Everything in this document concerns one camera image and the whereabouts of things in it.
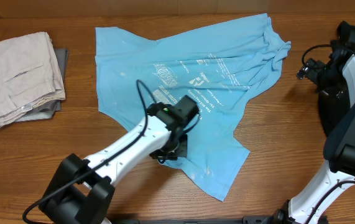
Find light blue t-shirt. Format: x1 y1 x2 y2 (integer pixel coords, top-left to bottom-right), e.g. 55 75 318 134
95 14 291 200

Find folded beige trousers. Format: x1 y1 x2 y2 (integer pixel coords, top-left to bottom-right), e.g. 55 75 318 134
0 32 65 127

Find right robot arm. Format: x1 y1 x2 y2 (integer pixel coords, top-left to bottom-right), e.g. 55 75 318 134
242 21 355 224

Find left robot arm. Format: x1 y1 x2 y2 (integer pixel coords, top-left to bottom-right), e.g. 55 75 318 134
39 96 199 224

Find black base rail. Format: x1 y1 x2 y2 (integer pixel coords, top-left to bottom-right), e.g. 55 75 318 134
111 215 284 224

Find folded grey garment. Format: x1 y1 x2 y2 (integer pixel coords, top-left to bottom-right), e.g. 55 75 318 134
15 48 69 122

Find black garment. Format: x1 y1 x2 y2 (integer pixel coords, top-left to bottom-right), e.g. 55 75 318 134
316 21 355 134

